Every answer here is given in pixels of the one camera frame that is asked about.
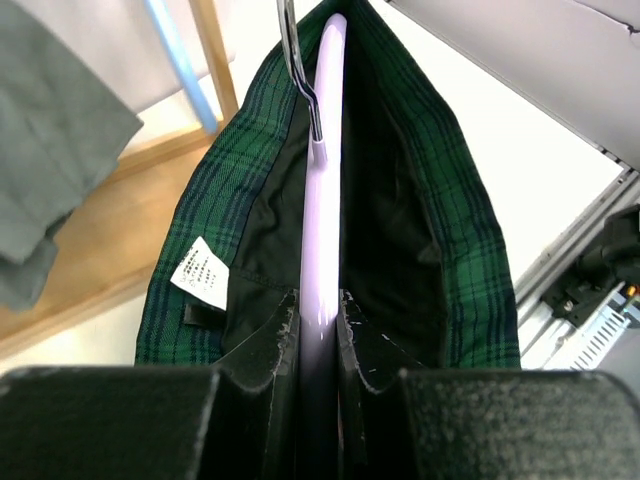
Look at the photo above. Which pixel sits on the wooden clothes rack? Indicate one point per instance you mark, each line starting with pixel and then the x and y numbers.
pixel 109 244

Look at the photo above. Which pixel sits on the light blue plastic hanger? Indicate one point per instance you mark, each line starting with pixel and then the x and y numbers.
pixel 181 64

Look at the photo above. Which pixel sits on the grey skirt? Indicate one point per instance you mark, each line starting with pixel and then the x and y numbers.
pixel 62 132

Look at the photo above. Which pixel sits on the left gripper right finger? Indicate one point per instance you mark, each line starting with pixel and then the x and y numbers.
pixel 401 420

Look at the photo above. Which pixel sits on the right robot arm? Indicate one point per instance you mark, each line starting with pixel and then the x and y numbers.
pixel 611 258

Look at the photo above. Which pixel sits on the white slotted cable duct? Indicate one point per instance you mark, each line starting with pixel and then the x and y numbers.
pixel 618 315

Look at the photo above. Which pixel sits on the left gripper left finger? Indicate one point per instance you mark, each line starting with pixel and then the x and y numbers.
pixel 230 420

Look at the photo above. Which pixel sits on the aluminium mounting rail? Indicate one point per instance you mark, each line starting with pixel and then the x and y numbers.
pixel 545 340

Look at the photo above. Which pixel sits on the purple plastic hanger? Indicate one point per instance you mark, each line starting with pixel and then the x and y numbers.
pixel 317 436

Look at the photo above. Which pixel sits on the green plaid skirt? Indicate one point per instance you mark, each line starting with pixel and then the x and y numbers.
pixel 422 252

